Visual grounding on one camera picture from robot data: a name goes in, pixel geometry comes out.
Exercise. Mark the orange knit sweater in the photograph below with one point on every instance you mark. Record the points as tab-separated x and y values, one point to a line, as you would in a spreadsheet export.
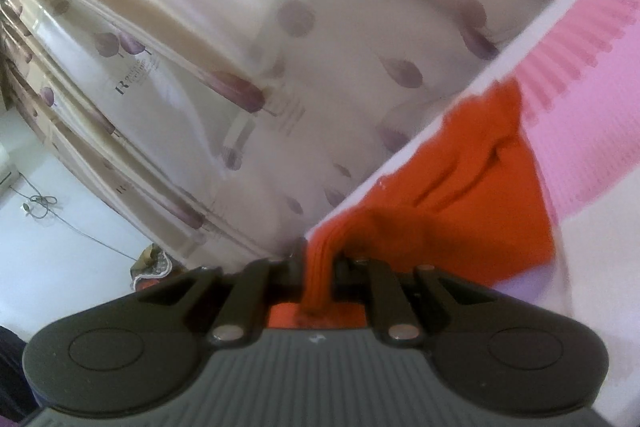
475	187

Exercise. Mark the pink and white checked bedsheet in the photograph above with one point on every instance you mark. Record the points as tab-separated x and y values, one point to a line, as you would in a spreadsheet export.
590	132

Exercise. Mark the white lace trimmed cloth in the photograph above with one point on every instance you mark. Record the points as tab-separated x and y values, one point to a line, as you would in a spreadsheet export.
150	263

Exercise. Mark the beige leaf print curtain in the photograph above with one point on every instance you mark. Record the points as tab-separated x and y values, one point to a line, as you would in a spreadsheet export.
200	57

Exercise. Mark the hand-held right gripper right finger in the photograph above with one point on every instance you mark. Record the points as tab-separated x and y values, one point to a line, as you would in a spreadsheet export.
352	274

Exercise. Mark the dark cloth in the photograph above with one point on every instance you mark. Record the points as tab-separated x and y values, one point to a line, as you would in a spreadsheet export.
12	372

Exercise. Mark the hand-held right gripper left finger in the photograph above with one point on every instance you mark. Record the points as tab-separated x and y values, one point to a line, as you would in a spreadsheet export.
287	276

